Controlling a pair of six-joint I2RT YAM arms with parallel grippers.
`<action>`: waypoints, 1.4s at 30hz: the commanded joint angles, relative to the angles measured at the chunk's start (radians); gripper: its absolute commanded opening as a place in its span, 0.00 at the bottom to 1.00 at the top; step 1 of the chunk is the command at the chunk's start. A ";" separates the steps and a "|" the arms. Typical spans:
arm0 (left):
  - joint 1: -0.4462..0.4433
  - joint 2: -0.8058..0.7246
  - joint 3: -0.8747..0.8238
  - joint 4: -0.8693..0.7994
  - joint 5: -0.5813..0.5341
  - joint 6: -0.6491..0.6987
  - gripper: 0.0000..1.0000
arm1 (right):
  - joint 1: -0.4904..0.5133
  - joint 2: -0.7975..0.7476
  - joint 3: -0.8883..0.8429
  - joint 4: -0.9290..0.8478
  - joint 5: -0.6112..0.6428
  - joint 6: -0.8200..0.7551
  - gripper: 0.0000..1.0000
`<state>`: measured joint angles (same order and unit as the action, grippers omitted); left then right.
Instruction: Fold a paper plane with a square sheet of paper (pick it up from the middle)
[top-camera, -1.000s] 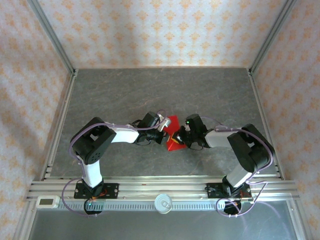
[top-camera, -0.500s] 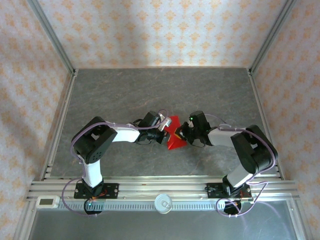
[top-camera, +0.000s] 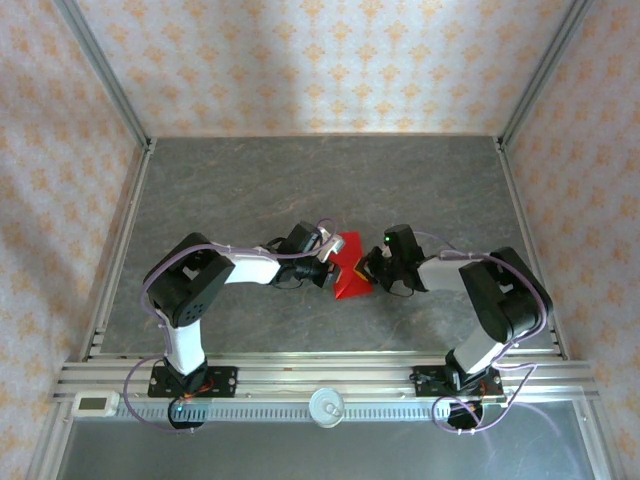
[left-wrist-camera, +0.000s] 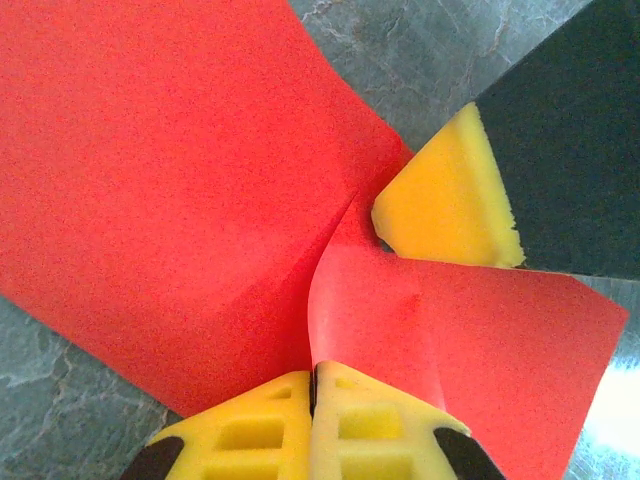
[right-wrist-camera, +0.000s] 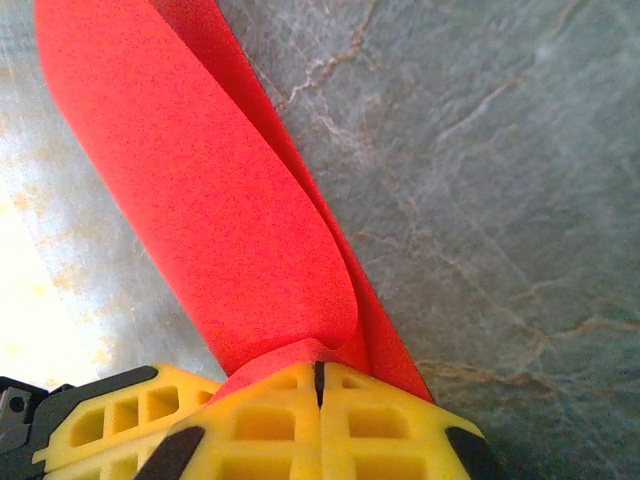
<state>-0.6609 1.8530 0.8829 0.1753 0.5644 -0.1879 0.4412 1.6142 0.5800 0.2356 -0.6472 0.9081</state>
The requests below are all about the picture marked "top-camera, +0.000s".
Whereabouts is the grey slotted cable duct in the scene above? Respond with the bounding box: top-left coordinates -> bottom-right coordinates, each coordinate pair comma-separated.
117,402 -> 506,424

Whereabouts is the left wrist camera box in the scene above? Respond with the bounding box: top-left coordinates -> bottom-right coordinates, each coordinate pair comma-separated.
318,233 -> 348,263

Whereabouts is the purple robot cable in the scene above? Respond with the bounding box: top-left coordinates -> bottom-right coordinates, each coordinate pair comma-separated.
122,217 -> 341,436
412,230 -> 554,436

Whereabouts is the aluminium corner post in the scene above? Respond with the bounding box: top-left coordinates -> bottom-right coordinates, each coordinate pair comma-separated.
497,0 -> 594,149
52,0 -> 154,151

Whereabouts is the small white display device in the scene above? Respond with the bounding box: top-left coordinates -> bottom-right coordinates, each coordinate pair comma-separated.
73,391 -> 121,418

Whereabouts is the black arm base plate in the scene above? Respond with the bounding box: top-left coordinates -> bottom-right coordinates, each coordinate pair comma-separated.
412,366 -> 504,400
148,366 -> 239,400

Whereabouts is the long aluminium mounting rail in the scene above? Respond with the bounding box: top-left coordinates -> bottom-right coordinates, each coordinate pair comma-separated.
52,352 -> 599,404

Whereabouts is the black round cable port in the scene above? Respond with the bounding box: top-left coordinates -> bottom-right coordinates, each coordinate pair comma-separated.
167,398 -> 206,435
446,399 -> 485,435

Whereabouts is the aluminium frame strut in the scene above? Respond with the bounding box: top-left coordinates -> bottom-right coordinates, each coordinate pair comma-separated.
27,402 -> 76,480
572,399 -> 619,480

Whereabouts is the aluminium table edge rail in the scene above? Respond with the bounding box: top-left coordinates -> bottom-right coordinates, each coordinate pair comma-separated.
82,139 -> 156,361
494,137 -> 569,361

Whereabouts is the grey metal panel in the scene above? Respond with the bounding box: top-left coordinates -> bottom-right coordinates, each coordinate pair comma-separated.
54,399 -> 601,480

